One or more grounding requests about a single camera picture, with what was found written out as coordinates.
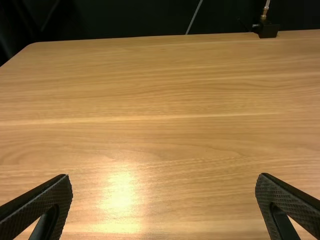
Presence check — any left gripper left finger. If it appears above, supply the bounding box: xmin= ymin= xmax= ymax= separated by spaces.
xmin=0 ymin=174 xmax=73 ymax=240

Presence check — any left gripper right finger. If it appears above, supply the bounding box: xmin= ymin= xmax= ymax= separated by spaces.
xmin=254 ymin=172 xmax=320 ymax=240

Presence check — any black clamp stand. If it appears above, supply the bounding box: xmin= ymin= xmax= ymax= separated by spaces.
xmin=236 ymin=0 xmax=281 ymax=39

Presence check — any grey cable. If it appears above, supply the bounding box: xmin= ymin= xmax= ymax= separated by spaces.
xmin=184 ymin=0 xmax=204 ymax=35

